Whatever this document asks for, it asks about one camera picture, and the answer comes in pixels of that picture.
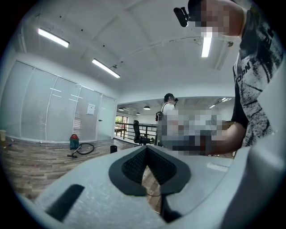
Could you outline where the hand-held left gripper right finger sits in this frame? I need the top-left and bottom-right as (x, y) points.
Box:
(147, 144), (239, 224)

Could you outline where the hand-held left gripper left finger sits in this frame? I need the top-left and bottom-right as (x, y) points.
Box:
(34, 145), (165, 229)

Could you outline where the vacuum hose and wand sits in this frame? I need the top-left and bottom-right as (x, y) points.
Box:
(77, 143), (95, 156)

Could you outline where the person's right forearm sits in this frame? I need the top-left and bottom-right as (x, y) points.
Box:
(206, 122), (249, 157)

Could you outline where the red and teal vacuum cleaner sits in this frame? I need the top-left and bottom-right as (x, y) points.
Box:
(69, 134), (80, 150)

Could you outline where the black metal railing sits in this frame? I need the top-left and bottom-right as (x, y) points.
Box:
(114, 122), (158, 141)

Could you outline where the black office chair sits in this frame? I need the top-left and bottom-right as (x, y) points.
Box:
(133, 120), (152, 146)

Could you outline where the white paper notice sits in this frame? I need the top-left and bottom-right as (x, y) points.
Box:
(86, 102), (97, 116)

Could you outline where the person's black white printed T-shirt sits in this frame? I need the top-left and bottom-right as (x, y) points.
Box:
(231, 4), (286, 148)

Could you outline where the long ceiling light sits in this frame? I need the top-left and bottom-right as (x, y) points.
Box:
(201, 37), (212, 58)
(38, 28), (70, 48)
(92, 58), (121, 79)

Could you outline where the black head-mounted camera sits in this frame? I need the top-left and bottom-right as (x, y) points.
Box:
(173, 6), (191, 28)

